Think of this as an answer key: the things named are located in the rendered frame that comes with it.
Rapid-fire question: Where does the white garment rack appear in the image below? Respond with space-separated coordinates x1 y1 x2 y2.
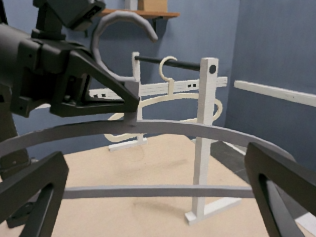
109 52 242 226

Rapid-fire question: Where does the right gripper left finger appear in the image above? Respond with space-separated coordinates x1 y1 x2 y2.
0 151 69 237

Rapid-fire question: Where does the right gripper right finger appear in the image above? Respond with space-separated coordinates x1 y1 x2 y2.
244 142 316 237

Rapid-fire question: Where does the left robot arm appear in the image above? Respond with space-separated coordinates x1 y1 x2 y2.
0 0 106 225

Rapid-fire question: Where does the cream clothes hanger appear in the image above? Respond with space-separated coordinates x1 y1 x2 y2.
104 57 222 142

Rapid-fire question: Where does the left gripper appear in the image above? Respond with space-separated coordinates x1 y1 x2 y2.
0 0 140 118

